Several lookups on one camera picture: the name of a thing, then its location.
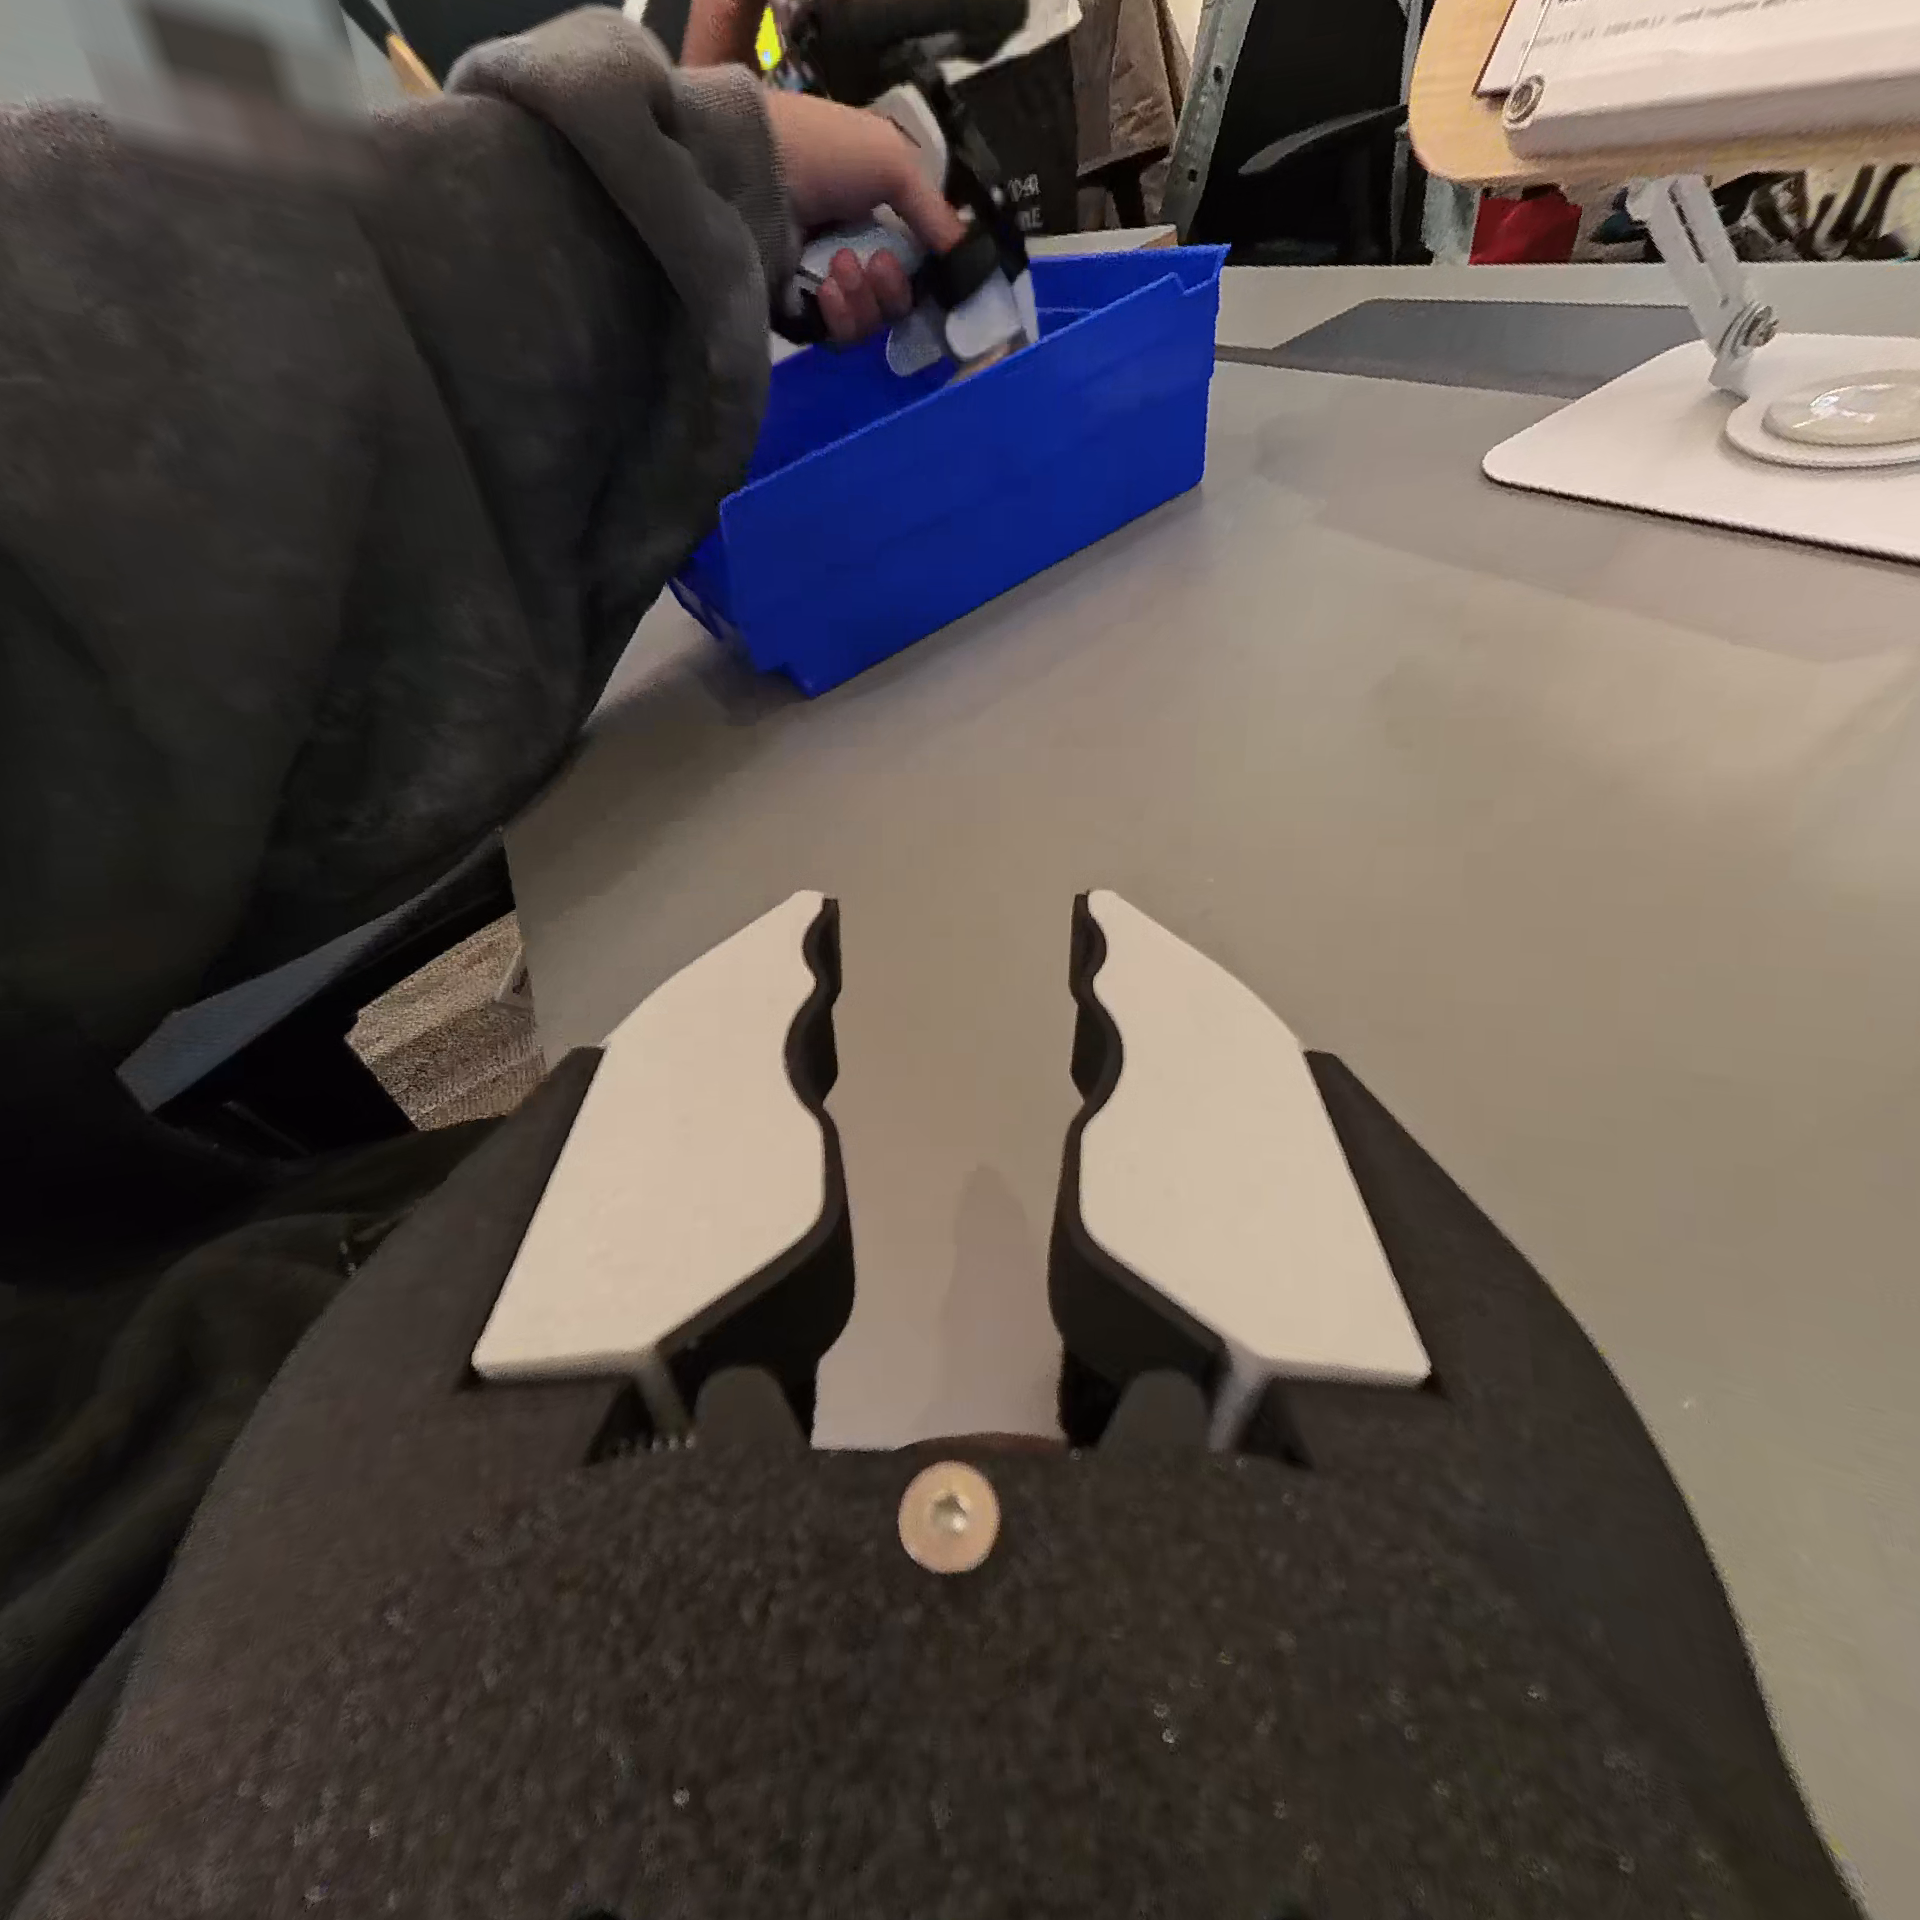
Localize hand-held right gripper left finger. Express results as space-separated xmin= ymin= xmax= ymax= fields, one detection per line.
xmin=469 ymin=888 xmax=857 ymax=1463

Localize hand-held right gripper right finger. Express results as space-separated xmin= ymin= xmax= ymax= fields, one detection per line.
xmin=1049 ymin=888 xmax=1433 ymax=1463

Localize blue plastic bin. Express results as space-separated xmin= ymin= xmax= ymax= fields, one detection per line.
xmin=673 ymin=244 xmax=1233 ymax=697

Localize grey desk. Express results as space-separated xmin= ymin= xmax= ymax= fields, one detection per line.
xmin=503 ymin=227 xmax=1920 ymax=1920

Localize person's left hand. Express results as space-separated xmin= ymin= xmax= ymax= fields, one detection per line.
xmin=765 ymin=90 xmax=969 ymax=348

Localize tan jacket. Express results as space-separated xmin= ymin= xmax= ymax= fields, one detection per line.
xmin=1074 ymin=0 xmax=1196 ymax=227

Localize black office chair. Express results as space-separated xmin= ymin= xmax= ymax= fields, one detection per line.
xmin=1200 ymin=0 xmax=1419 ymax=264
xmin=119 ymin=840 xmax=520 ymax=1158

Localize red bag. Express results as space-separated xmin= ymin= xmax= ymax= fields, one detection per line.
xmin=1472 ymin=186 xmax=1585 ymax=265

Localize grey hooded sweatshirt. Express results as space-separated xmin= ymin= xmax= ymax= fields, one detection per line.
xmin=0 ymin=1126 xmax=498 ymax=1726

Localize white document stand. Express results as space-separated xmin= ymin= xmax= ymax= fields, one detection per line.
xmin=1412 ymin=0 xmax=1920 ymax=564

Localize printed instruction sheet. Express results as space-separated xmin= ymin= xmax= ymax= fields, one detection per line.
xmin=1478 ymin=0 xmax=1920 ymax=104

